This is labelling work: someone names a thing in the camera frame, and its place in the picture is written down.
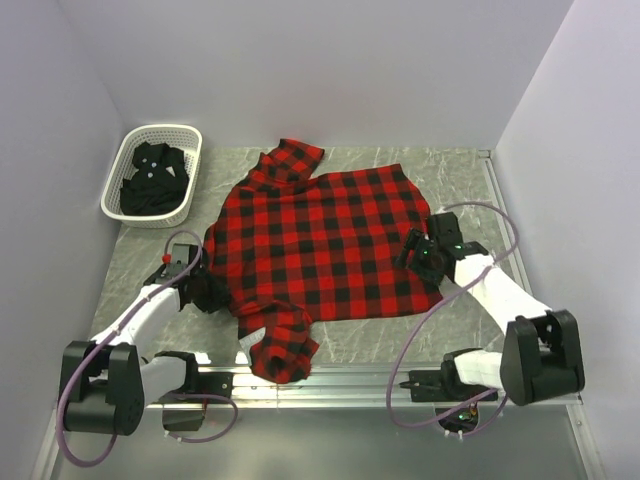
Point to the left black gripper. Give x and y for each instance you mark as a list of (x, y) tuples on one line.
[(219, 291)]

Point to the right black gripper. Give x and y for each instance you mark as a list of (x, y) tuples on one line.
[(414, 235)]

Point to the red black plaid shirt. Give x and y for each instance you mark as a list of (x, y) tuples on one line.
[(295, 247)]

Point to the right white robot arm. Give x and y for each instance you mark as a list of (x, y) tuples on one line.
[(541, 357)]

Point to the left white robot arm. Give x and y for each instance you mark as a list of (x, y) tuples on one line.
[(105, 386)]

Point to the black shirt in basket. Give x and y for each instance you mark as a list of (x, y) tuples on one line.
[(159, 183)]

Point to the white plastic laundry basket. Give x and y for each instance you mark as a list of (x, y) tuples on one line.
[(183, 137)]

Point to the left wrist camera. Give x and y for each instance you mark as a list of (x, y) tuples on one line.
[(182, 258)]

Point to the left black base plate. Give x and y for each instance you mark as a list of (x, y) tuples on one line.
[(204, 387)]

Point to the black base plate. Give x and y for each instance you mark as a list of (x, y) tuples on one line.
[(204, 387), (431, 386)]

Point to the aluminium side rail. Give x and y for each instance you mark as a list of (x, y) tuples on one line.
[(514, 264)]

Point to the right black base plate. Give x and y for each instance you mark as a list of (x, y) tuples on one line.
[(431, 386)]

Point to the aluminium mounting rail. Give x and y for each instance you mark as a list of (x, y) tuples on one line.
[(331, 386)]

